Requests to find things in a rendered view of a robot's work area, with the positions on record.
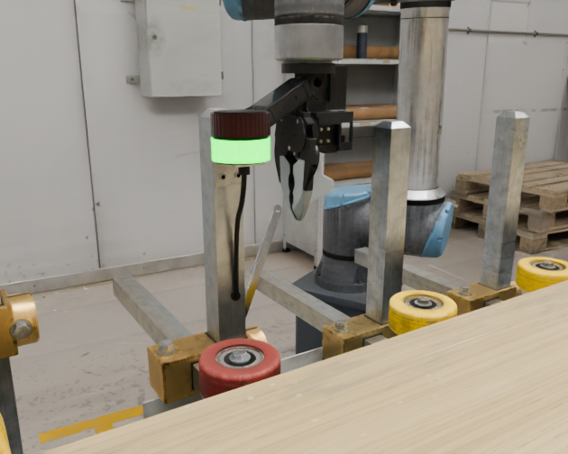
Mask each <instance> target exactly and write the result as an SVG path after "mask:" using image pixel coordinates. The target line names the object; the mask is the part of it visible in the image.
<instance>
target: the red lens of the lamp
mask: <svg viewBox="0 0 568 454"><path fill-rule="evenodd" d="M210 127H211V136H215V137H222V138H255V137H264V136H269V135H270V112H267V113H256V114H221V113H214V112H211V113H210Z"/></svg>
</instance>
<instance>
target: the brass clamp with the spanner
mask: <svg viewBox="0 0 568 454"><path fill-rule="evenodd" d="M244 339H254V340H258V341H264V342H267V340H266V338H265V335H264V333H263V332H262V330H261V329H260V328H258V327H257V326H254V325H253V326H250V327H247V328H246V338H244ZM173 343H174V348H176V352H175V353H174V354H173V355H170V356H160V355H158V353H157V350H158V349H159V344H155V345H151V346H149V347H148V348H147V352H148V364H149V377H150V385H151V386H152V388H153V389H154V391H155V392H156V393H157V395H158V396H159V397H160V399H161V401H162V402H163V403H164V404H168V403H171V402H174V401H177V400H180V399H183V398H186V397H189V396H192V395H196V394H198V392H197V390H196V389H195V388H194V385H193V366H192V365H193V364H196V363H198V361H199V358H200V355H201V354H202V353H203V351H204V350H206V349H207V348H208V347H210V346H212V345H214V344H216V343H217V342H216V341H215V340H214V339H213V338H211V337H210V336H209V335H208V334H207V331H204V332H200V333H197V334H194V335H190V336H187V337H183V338H179V339H175V340H173ZM267 343H268V342H267Z"/></svg>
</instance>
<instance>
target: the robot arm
mask: <svg viewBox="0 0 568 454"><path fill-rule="evenodd" d="M452 1H454V0H223V4H224V9H225V10H226V12H227V13H228V15H229V16H230V17H231V18H232V19H234V20H236V21H244V22H247V21H250V20H269V19H274V22H275V26H274V50H275V59H276V60H285V63H281V73H295V78H290V79H289V80H288V81H286V82H285V83H283V84H282V85H280V86H279V87H277V88H276V89H274V90H273V91H271V92H270V93H269V94H267V95H266V96H264V97H263V98H262V99H261V100H259V101H258V102H256V103H255V104H253V105H252V106H250V107H248V108H245V109H255V110H266V111H267V112H270V127H271V126H273V125H274V124H275V123H276V129H275V146H274V156H275V163H276V168H277V172H278V177H279V182H280V183H281V188H282V192H283V195H284V196H285V199H286V202H287V204H288V207H289V210H290V211H291V213H292V215H293V217H294V219H295V220H298V221H302V220H303V218H304V217H305V215H306V213H307V209H308V207H309V204H310V203H311V202H313V201H315V200H316V199H318V198H320V197H323V196H324V197H325V199H324V206H323V252H322V257H321V259H320V261H319V264H318V266H317V268H316V273H315V282H316V284H317V285H318V286H320V287H322V288H323V289H326V290H329V291H333V292H337V293H345V294H359V293H366V292H367V276H368V269H367V268H366V267H363V266H361V265H359V264H356V263H354V250H355V249H359V248H364V247H367V248H369V233H370V212H371V186H369V185H350V186H338V187H335V188H334V181H333V179H332V178H330V177H327V176H325V175H324V174H323V172H322V160H321V159H320V152H321V153H333V152H337V151H338V150H352V149H353V112H351V111H346V109H345V107H346V78H347V66H336V65H335V63H333V60H342V59H343V58H344V19H345V20H346V19H352V18H355V17H358V16H360V15H362V14H364V13H365V12H367V11H368V10H369V9H370V7H371V6H372V5H378V4H390V3H393V4H395V3H400V12H401V19H400V41H399V84H398V107H397V121H403V122H404V123H406V124H407V125H408V126H410V127H411V140H410V154H409V170H408V198H407V213H406V228H405V243H404V255H410V256H417V257H421V258H423V257H427V258H438V257H440V256H441V255H442V254H443V252H444V249H445V247H446V243H447V241H448V237H449V233H450V230H451V224H452V219H453V204H452V203H450V202H446V201H445V191H444V190H443V189H442V188H441V187H440V186H439V185H438V176H439V162H440V148H441V135H442V120H443V107H444V81H445V67H446V53H447V40H448V26H449V12H450V10H451V3H452ZM342 123H350V132H349V141H346V142H344V140H345V136H344V135H342ZM294 152H295V153H296V154H294V155H293V153H294Z"/></svg>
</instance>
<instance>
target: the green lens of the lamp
mask: <svg viewBox="0 0 568 454"><path fill-rule="evenodd" d="M211 153H212V160H213V161H214V162H219V163H228V164H250V163H260V162H265V161H269V160H270V137H269V138H268V139H264V140H256V141H221V140H216V139H213V137H212V138H211Z"/></svg>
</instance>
